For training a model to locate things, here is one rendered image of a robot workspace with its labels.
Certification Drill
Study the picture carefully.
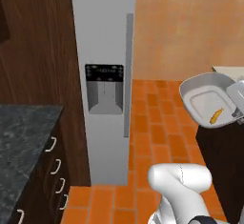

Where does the grey fridge freezer door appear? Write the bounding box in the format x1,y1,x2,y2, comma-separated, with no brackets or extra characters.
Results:
69,0,137,187

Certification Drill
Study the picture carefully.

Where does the grey container with shrimp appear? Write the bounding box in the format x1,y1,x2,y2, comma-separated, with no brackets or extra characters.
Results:
178,71,242,129

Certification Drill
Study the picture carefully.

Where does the orange shrimp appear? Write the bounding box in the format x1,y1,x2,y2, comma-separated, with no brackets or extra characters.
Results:
208,107,225,126

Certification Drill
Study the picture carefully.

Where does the tall dark wood cabinet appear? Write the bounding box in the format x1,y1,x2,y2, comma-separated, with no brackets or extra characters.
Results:
0,0,92,188

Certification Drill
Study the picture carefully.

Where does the dark wood drawer cabinet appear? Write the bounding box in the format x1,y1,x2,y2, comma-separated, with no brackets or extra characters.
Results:
7,115,71,224

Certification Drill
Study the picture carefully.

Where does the dark wood island cabinet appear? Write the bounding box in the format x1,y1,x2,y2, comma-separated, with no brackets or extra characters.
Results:
194,118,244,224

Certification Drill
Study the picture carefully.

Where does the grey freezer door handle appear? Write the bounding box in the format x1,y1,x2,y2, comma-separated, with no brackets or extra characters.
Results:
123,12,134,138

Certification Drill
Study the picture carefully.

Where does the white drawer handle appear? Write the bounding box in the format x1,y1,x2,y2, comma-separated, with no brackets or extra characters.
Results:
50,158,62,175
15,209,26,224
58,193,70,212
54,177,67,194
44,136,58,153

